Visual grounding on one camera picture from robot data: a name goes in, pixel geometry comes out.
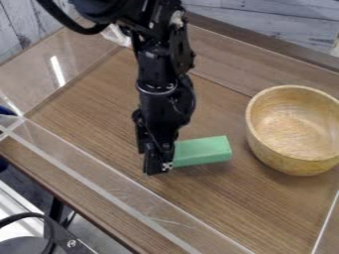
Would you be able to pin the black table leg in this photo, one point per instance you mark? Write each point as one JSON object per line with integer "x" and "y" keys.
{"x": 56, "y": 210}

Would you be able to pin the green rectangular block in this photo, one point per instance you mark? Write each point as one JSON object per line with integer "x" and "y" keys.
{"x": 201, "y": 151}

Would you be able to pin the light wooden bowl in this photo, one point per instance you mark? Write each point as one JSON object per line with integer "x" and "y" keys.
{"x": 292, "y": 129}

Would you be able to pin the grey metal base plate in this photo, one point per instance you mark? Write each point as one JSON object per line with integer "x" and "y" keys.
{"x": 56, "y": 242}

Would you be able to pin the clear acrylic tray wall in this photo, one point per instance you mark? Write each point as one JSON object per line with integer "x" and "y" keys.
{"x": 70, "y": 141}

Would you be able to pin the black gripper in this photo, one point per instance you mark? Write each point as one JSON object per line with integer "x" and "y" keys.
{"x": 164, "y": 110}

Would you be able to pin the clear acrylic corner bracket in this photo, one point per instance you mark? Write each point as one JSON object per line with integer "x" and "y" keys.
{"x": 112, "y": 33}

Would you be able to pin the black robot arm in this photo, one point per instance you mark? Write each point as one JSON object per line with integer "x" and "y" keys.
{"x": 156, "y": 25}

